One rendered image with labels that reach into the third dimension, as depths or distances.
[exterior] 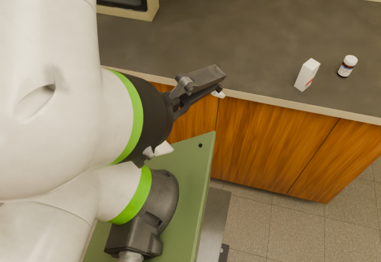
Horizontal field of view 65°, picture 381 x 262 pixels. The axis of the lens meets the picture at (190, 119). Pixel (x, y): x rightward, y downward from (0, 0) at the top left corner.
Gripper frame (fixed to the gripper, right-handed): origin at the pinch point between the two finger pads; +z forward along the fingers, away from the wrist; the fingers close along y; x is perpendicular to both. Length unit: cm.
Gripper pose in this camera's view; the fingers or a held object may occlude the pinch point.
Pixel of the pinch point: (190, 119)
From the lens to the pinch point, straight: 52.3
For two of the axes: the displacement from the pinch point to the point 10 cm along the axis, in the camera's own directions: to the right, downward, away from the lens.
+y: -6.7, 7.1, 2.3
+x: 6.7, 7.1, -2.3
